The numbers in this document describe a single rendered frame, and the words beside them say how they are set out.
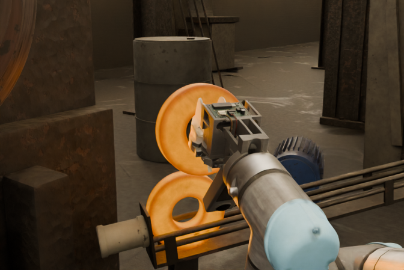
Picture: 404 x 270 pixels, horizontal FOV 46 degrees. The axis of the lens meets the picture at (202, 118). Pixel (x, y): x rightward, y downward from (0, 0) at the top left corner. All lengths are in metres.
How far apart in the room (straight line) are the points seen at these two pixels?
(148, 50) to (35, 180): 2.53
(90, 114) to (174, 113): 0.31
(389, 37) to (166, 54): 1.43
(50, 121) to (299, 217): 0.60
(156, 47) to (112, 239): 2.49
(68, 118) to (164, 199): 0.26
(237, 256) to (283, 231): 1.73
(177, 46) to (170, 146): 2.53
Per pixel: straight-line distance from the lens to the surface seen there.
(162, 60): 3.28
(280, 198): 0.52
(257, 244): 0.54
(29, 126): 0.94
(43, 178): 0.86
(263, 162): 0.57
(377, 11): 3.13
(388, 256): 0.58
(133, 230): 0.90
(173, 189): 0.89
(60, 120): 0.97
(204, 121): 0.66
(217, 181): 0.66
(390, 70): 3.06
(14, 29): 0.76
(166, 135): 0.75
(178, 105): 0.75
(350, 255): 0.63
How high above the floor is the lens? 1.08
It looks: 13 degrees down
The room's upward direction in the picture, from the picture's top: straight up
